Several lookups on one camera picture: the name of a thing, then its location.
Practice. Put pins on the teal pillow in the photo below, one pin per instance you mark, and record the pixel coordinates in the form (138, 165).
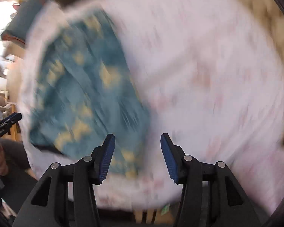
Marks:
(23, 23)

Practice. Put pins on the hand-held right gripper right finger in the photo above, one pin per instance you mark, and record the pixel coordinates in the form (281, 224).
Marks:
(168, 159)

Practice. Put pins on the white printed bed sheet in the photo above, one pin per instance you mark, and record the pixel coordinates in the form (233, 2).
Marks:
(191, 99)

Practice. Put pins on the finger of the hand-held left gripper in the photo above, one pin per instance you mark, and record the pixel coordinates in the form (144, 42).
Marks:
(10, 120)

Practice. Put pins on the teal patterned pants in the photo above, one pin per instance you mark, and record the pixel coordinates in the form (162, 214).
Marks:
(85, 94)

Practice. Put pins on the wooden furniture frame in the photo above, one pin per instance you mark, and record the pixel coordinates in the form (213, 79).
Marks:
(13, 125)

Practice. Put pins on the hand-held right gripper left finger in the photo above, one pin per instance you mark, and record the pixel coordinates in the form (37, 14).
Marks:
(107, 159)

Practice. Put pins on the beige blanket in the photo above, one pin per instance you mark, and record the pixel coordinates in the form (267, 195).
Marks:
(269, 16)

